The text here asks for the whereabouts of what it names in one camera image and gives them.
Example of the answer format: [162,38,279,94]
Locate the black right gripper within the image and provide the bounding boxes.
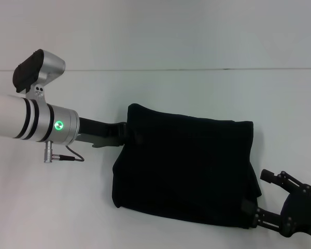
[239,169,311,239]

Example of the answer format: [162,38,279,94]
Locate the black shirt with FREE print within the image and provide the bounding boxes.
[111,103,263,230]

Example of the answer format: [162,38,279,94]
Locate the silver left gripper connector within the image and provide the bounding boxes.
[43,141,55,164]

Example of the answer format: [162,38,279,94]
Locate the dark left arm cable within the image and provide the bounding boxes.
[53,144,86,163]

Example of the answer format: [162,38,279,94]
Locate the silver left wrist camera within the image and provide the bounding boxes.
[12,48,66,101]

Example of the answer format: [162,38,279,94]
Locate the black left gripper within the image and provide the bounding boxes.
[77,116,130,149]

